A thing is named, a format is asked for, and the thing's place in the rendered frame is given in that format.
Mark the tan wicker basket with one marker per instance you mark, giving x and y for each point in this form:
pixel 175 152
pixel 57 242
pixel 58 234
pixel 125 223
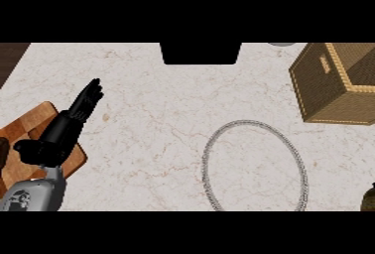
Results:
pixel 322 89

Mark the dark olive object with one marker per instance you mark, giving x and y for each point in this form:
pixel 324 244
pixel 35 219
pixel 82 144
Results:
pixel 370 200

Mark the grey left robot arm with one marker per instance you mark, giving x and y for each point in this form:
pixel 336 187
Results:
pixel 35 195

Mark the black appliance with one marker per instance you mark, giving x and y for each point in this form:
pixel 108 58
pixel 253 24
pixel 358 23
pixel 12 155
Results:
pixel 200 53

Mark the dark brown object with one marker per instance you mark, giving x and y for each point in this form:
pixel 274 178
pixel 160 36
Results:
pixel 3 153

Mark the brown wooden cutting board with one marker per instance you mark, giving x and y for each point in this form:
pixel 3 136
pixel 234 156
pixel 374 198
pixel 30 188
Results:
pixel 35 119

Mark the grey round object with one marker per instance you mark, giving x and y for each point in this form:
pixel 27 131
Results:
pixel 281 44

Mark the white round placemat grey rim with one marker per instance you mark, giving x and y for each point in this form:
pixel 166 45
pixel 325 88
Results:
pixel 254 165

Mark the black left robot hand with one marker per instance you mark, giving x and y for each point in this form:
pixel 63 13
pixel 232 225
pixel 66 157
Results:
pixel 61 134

